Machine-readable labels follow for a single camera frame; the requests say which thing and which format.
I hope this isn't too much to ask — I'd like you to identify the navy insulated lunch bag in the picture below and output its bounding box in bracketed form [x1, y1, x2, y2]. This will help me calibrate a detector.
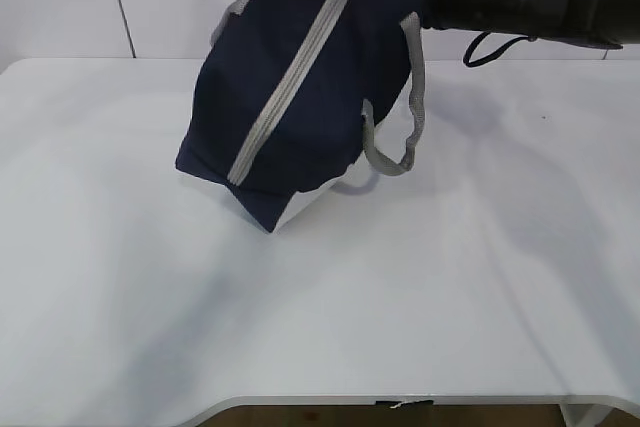
[175, 0, 425, 231]

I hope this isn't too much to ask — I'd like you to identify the black tape on table edge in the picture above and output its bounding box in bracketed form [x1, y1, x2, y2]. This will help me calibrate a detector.
[374, 399, 434, 409]

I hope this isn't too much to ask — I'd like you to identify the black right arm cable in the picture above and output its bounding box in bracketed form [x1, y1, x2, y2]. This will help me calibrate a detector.
[462, 30, 539, 68]

